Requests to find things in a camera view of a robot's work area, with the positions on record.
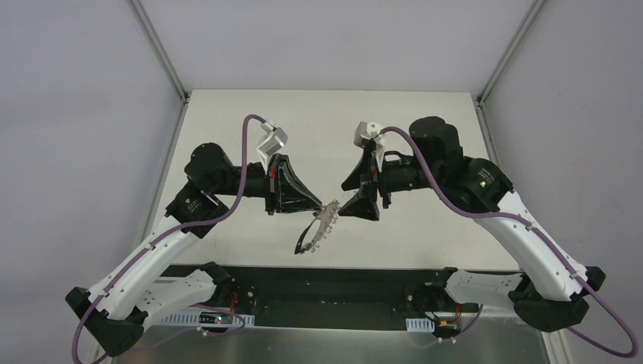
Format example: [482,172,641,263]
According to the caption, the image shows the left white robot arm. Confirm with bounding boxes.
[65,143,322,357]

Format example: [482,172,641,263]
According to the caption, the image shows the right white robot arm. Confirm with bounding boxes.
[339,116,605,332]

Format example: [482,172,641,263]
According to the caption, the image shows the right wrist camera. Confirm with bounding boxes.
[353,121,385,166]

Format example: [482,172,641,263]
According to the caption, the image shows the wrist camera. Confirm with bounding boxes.
[256,121,289,165]
[353,121,385,166]

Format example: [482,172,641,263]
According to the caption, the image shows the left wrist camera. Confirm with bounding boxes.
[256,121,289,165]

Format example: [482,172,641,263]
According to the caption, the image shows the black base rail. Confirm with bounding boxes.
[150,265,519,331]

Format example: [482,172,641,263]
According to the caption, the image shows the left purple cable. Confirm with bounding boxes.
[71,114,270,364]

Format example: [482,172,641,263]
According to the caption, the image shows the right white cable duct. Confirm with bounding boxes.
[405,318,435,333]

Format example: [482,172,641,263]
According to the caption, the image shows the white cable duct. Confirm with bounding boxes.
[405,318,435,333]
[153,309,256,328]

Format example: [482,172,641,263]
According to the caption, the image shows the left white cable duct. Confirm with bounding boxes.
[153,309,256,328]

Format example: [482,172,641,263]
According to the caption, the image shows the left aluminium frame post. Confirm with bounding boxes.
[127,0,190,105]

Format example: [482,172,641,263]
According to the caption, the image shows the aluminium frame post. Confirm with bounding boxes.
[476,0,548,108]
[127,0,190,105]

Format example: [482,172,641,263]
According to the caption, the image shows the right aluminium frame post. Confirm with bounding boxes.
[476,0,548,108]

